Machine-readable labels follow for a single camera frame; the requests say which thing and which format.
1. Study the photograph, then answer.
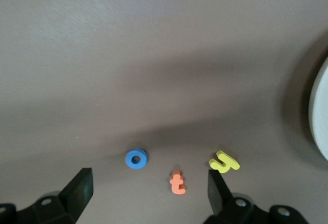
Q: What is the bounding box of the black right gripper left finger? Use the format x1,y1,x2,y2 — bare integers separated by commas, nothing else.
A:
0,167,94,224

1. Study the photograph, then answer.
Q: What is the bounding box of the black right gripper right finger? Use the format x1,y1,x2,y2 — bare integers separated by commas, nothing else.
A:
208,169,311,224

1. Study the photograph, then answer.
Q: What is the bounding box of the yellow foam letter h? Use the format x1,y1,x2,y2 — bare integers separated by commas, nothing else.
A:
209,150,241,174

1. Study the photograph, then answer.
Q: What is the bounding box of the orange foam letter t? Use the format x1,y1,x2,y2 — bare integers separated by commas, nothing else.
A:
169,170,187,195

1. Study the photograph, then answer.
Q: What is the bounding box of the blue foam letter o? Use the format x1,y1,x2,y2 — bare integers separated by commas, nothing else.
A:
125,147,148,170

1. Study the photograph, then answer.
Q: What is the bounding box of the beige brown plate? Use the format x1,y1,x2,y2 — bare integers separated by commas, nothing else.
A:
308,57,328,162

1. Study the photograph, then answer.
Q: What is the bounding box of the brown table cover sheet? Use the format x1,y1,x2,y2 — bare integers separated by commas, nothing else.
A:
0,0,328,224

